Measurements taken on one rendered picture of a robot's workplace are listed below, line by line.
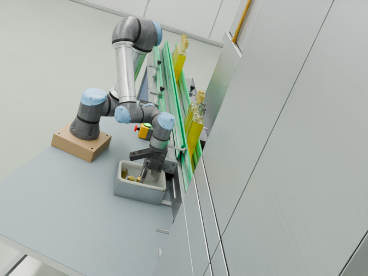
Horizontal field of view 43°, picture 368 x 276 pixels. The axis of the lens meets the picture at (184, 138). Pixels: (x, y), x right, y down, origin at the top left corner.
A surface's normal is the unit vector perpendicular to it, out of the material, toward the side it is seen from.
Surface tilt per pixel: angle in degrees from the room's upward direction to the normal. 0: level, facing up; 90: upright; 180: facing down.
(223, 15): 90
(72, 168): 0
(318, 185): 90
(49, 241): 0
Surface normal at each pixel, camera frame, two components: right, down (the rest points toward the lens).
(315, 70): -0.94, -0.25
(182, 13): 0.08, 0.48
